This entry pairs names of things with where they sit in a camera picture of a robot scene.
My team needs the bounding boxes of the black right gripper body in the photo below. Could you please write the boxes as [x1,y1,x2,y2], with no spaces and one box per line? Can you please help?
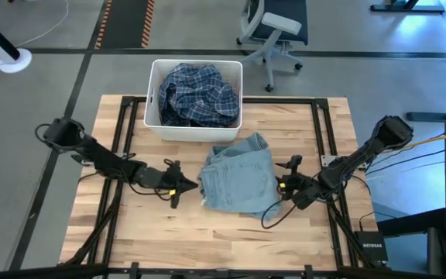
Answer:
[283,172,324,198]

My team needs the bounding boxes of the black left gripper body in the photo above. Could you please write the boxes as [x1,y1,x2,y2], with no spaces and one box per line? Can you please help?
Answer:
[139,158,182,209]

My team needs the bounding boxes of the light blue jeans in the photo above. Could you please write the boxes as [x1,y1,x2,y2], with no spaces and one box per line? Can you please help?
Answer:
[197,132,284,222]

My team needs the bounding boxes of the blue plaid shirt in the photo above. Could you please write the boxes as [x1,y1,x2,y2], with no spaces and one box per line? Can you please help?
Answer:
[158,63,242,128]

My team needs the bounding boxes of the white plastic laundry bin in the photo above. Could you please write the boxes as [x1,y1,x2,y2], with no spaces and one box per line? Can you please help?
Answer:
[143,58,244,143]

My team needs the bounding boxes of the white and navy office chair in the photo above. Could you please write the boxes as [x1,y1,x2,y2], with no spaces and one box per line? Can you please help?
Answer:
[236,0,309,93]

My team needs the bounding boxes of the black hazard striped floor mat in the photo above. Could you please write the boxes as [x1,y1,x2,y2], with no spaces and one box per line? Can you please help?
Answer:
[94,0,156,50]

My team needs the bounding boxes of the white pole stand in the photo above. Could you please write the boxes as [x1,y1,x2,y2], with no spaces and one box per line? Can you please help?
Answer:
[0,7,33,74]

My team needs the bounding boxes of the black desk foot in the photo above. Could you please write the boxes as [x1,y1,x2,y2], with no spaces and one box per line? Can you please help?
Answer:
[369,0,445,13]

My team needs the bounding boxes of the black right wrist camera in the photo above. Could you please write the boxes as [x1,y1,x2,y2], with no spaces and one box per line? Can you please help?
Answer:
[292,191,321,211]

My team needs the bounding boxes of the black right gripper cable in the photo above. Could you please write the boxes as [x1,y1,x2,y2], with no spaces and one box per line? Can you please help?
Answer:
[260,195,297,230]

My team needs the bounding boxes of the black metal table frame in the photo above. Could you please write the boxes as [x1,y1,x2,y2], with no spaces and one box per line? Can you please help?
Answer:
[58,95,386,279]

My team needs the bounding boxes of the black Netgear network switch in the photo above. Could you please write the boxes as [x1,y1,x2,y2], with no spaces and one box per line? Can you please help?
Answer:
[353,231,389,263]

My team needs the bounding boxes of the black floor cables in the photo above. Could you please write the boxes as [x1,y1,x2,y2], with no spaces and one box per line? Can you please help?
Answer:
[365,149,446,176]

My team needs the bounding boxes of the black desk frame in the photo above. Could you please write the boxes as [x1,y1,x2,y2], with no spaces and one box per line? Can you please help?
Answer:
[376,102,446,279]

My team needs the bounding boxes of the yellow cable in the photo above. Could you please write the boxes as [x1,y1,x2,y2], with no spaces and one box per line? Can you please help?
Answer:
[376,130,446,156]

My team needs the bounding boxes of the white floor cable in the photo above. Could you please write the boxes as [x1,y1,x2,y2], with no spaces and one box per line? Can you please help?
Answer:
[15,0,71,47]

